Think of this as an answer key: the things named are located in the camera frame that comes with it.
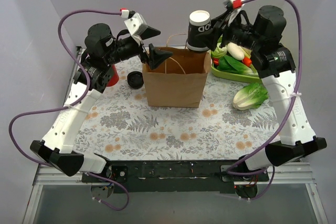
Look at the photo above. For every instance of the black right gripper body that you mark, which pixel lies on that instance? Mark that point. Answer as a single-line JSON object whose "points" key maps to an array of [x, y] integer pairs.
{"points": [[220, 28]]}

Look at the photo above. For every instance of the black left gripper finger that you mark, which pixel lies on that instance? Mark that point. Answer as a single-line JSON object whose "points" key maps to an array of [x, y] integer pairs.
{"points": [[149, 32], [157, 57]]}

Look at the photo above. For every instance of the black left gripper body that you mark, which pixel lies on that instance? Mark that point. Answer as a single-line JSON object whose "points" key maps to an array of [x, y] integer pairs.
{"points": [[143, 48]]}

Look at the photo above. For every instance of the black takeout coffee cup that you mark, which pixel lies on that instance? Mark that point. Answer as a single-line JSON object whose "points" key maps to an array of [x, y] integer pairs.
{"points": [[199, 22]]}

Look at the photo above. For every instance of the black plastic cup lids stack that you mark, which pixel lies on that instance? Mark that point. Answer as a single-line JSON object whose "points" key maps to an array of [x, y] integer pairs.
{"points": [[135, 80]]}

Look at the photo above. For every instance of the brown paper bag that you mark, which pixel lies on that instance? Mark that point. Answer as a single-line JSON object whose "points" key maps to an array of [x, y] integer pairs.
{"points": [[179, 81]]}

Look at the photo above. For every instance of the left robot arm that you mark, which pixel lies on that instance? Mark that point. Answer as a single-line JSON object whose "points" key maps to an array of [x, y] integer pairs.
{"points": [[103, 50]]}

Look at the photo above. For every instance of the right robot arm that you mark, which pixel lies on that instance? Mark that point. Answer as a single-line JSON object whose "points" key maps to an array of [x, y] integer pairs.
{"points": [[274, 63]]}

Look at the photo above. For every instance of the round green cabbage toy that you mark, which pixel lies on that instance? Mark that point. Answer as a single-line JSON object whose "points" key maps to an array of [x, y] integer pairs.
{"points": [[219, 51]]}

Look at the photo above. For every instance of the white radish toy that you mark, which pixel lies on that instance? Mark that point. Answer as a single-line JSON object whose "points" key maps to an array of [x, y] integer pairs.
{"points": [[235, 51]]}

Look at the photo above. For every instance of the green bok choy toy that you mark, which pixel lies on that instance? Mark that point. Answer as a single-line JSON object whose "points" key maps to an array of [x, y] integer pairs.
{"points": [[229, 64]]}

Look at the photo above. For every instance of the orange carrot toy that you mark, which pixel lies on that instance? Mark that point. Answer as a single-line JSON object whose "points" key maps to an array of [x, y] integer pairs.
{"points": [[247, 61]]}

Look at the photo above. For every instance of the red plastic straw cup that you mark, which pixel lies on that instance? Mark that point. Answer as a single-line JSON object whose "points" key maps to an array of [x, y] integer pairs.
{"points": [[115, 77]]}

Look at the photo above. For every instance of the green vegetable tray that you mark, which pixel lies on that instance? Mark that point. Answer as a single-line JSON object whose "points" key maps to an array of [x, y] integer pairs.
{"points": [[232, 76]]}

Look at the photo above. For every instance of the small bok choy toy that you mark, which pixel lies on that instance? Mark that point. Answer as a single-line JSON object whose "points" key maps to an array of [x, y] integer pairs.
{"points": [[251, 96]]}

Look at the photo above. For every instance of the floral patterned table mat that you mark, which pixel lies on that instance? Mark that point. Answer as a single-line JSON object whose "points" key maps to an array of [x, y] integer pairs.
{"points": [[122, 126]]}

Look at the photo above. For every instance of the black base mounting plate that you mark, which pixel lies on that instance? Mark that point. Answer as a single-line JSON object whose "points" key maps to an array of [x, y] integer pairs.
{"points": [[181, 176]]}

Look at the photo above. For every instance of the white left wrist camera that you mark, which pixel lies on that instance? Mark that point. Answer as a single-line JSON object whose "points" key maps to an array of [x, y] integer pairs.
{"points": [[135, 23]]}

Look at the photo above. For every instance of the aluminium frame rail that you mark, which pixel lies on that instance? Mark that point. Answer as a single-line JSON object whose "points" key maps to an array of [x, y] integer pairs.
{"points": [[289, 196]]}

